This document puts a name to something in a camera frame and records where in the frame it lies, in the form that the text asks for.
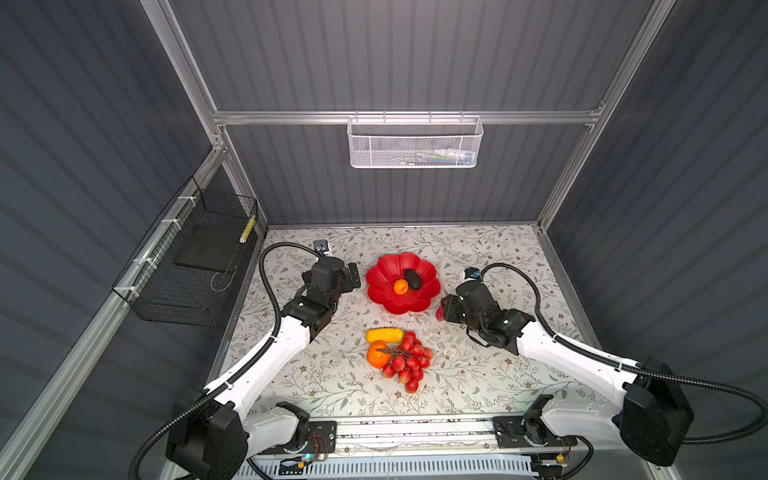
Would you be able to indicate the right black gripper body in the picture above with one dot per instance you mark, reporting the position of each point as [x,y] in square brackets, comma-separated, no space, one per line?
[454,312]

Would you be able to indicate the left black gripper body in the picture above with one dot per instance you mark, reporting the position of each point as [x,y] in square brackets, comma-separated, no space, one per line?
[345,283]

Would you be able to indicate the dark fake avocado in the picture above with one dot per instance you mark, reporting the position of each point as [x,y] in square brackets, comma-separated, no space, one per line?
[412,279]

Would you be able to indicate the small fake orange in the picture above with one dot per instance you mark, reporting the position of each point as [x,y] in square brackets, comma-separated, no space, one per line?
[401,287]

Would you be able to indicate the red fake grape bunch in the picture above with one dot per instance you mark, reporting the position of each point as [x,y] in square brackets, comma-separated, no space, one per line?
[407,362]

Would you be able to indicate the yellow fake corn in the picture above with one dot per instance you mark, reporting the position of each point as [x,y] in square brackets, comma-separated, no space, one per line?
[386,335]

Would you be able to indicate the large orange fake fruit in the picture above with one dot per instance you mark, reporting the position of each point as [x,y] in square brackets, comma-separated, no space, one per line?
[378,355]

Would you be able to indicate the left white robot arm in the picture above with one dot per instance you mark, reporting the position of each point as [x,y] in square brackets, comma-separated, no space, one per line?
[218,437]

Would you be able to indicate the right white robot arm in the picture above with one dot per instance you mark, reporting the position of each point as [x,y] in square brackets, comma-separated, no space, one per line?
[649,413]

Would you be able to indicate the red flower-shaped fruit bowl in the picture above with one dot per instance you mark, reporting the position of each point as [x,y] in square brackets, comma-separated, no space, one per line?
[388,269]

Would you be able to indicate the yellow item in black basket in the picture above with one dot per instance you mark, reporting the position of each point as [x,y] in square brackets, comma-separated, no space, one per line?
[243,238]

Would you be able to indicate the floral table mat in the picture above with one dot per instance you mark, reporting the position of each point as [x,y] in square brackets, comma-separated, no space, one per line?
[332,378]

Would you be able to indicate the items in white basket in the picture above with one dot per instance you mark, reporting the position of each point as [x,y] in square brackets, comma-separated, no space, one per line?
[437,158]

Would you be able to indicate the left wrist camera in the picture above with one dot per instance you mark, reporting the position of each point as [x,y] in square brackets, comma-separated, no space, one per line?
[322,247]

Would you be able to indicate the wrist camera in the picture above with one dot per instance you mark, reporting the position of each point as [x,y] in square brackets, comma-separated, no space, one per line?
[472,273]
[322,247]

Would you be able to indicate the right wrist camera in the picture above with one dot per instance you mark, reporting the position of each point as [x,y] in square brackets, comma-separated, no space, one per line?
[472,273]

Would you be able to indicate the white wire mesh basket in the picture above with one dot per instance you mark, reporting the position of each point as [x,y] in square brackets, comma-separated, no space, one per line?
[373,141]

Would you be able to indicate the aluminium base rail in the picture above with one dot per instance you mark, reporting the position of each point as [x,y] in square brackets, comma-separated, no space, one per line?
[435,447]

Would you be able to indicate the black wire basket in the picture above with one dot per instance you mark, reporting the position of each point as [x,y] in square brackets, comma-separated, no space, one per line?
[190,270]

